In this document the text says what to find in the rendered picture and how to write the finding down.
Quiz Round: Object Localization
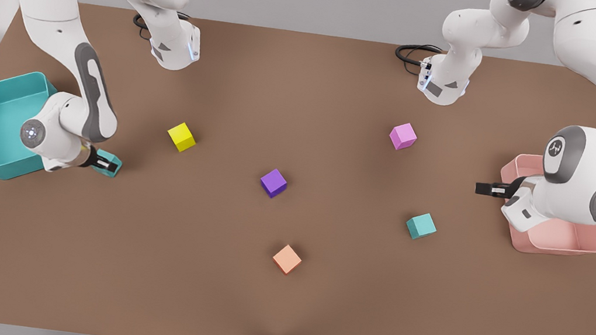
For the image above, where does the teal blue cube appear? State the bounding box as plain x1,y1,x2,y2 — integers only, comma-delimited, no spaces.
93,149,124,179
404,210,440,243

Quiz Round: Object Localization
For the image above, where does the pink plastic bin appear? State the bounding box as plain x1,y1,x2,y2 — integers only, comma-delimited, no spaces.
489,150,596,264

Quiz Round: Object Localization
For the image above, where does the yellow cube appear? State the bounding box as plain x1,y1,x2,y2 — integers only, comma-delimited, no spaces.
164,120,200,155

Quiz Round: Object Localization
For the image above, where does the pink cube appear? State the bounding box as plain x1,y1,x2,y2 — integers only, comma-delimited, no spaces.
387,120,420,154

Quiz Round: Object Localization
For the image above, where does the purple cube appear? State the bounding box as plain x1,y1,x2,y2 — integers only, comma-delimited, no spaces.
258,167,290,201

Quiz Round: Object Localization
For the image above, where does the orange cube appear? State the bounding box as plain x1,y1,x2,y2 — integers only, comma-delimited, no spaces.
270,242,305,278

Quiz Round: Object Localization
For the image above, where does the black cable loop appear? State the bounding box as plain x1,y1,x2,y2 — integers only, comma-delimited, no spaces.
129,5,192,49
392,40,448,81

